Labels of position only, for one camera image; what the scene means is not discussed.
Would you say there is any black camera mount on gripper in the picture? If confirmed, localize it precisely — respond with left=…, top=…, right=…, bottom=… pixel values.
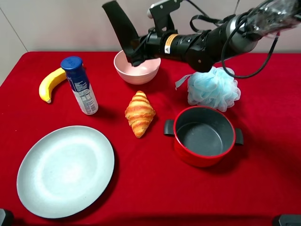
left=147, top=0, right=182, bottom=37

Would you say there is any pink plastic bowl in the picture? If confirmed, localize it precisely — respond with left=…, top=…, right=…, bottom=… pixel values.
left=113, top=50, right=161, bottom=85

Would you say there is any blue mesh bath sponge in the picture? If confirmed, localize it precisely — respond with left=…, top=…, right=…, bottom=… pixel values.
left=175, top=66, right=241, bottom=112

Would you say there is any yellow banana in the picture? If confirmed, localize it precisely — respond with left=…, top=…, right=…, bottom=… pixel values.
left=39, top=68, right=66, bottom=104

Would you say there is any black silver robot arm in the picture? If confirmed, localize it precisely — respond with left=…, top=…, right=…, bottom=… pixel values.
left=125, top=0, right=301, bottom=72

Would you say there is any black base corner left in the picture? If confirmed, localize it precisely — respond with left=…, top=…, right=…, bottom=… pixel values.
left=0, top=209, right=14, bottom=226

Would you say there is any black base corner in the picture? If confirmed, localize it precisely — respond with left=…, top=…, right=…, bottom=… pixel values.
left=272, top=214, right=301, bottom=226
left=0, top=209, right=14, bottom=226

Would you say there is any black base corner right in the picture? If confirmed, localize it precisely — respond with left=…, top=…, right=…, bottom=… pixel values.
left=272, top=214, right=301, bottom=226

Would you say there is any red pot with black handles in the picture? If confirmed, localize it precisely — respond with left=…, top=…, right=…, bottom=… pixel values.
left=163, top=106, right=244, bottom=167

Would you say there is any blue capped spray can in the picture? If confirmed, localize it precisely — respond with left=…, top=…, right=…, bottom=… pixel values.
left=61, top=56, right=98, bottom=115

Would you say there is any black cable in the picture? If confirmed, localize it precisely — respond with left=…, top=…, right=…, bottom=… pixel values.
left=189, top=0, right=280, bottom=79

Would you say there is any grey round plate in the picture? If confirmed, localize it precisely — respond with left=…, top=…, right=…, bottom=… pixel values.
left=16, top=126, right=115, bottom=218

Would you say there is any toy croissant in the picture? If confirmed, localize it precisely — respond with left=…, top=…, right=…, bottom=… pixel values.
left=125, top=91, right=156, bottom=138

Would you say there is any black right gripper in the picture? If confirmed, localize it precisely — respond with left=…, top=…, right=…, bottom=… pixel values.
left=128, top=27, right=213, bottom=72

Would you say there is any black curved case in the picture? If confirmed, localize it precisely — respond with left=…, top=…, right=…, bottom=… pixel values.
left=102, top=0, right=141, bottom=66

